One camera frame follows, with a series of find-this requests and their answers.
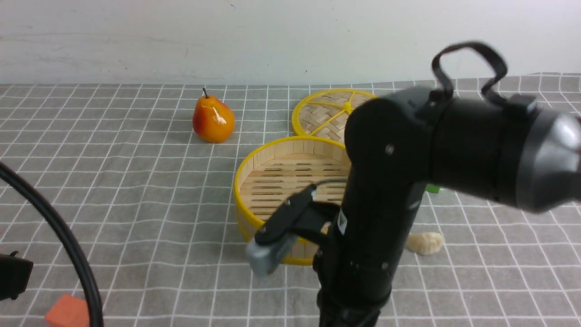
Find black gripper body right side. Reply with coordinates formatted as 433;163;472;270
313;199;419;327

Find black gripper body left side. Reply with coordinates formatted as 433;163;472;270
0;251;34;301

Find white dumpling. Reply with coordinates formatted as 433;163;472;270
405;232;444;256

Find bamboo steamer tray yellow rim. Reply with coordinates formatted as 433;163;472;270
233;136;351;265

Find woven bamboo steamer lid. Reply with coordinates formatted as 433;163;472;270
291;89;375;144

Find orange wooden block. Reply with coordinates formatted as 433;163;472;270
44;294;89;327

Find green wooden cube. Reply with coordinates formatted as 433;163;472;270
425;184;440;194

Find grey checked tablecloth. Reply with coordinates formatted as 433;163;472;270
0;84;580;327

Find orange red toy pear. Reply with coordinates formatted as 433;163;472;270
192;88;235;144

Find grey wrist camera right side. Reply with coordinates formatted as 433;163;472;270
246;184;341;277

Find black cable left side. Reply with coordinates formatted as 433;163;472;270
0;161;104;327

